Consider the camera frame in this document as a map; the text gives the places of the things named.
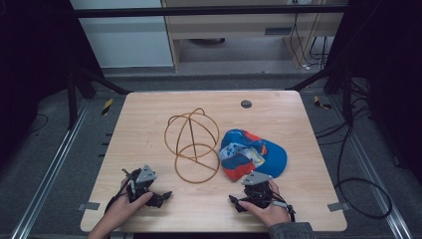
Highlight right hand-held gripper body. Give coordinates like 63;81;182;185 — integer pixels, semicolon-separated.
240;170;278;211

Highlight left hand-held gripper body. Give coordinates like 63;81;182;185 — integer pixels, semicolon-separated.
120;163;158;204

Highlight person's right hand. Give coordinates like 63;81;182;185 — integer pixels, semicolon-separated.
238;179;292;229

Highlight person's left hand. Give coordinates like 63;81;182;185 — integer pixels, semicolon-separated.
99;177;154;231

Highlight blue and red cap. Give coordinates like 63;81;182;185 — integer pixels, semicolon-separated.
218;128;289;182

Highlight grey tape strip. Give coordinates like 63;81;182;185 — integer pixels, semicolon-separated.
77;201;102;212
326;201;351;213

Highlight yellow black striped tape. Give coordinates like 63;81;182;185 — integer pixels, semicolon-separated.
313;95;332;111
101;98;114;117

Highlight black metal stand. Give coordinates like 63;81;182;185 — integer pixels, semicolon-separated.
285;64;369;126
65;64;133;131

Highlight white cabinet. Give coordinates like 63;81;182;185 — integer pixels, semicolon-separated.
69;0;175;69

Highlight black curtain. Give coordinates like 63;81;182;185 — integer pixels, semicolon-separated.
326;0;422;185
0;0;105;167

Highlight right hand-held gripper cable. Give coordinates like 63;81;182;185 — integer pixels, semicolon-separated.
270;189;297;223

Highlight hand-held gripper cable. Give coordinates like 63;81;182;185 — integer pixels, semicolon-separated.
104;178;134;214
270;189;297;223

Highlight left hand-held gripper cable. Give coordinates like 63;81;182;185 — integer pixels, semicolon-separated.
104;178;134;214

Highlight brown wire hat frame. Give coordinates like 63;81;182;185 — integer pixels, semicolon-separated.
163;107;221;185

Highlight black looped floor cable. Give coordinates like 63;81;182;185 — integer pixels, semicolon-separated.
314;96;393;220

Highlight metal floor rail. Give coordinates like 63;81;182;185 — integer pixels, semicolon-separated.
9;99;92;239
329;96;414;239

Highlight thin black floor cable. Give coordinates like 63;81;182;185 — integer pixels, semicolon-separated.
28;113;50;134

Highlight black hanging cables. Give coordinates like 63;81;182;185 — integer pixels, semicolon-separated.
289;12;330;72

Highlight black horizontal frame bar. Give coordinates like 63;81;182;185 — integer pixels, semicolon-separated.
70;4;350;19

